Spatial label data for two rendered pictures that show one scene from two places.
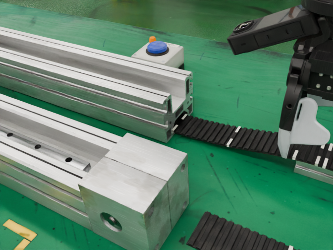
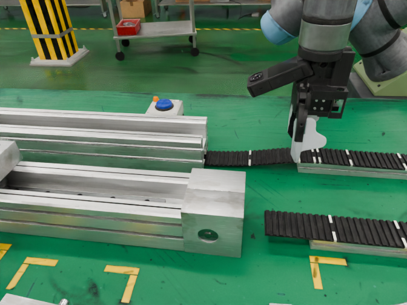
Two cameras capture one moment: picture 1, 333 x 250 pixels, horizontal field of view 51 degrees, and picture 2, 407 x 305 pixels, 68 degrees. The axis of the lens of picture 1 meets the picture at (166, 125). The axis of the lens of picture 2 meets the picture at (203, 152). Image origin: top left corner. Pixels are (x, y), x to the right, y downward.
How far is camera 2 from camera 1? 19 cm
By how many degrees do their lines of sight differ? 19
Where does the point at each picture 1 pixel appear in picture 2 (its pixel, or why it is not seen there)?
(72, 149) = (143, 193)
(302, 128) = (308, 138)
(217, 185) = (255, 193)
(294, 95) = (304, 117)
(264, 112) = (258, 137)
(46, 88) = (79, 153)
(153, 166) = (228, 186)
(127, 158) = (205, 185)
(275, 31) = (284, 77)
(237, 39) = (255, 86)
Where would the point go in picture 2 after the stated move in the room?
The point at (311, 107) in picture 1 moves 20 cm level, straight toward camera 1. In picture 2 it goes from (312, 123) to (349, 205)
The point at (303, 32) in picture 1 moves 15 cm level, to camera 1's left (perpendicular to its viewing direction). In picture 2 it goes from (303, 75) to (224, 94)
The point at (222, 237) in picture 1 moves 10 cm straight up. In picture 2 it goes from (286, 223) to (295, 176)
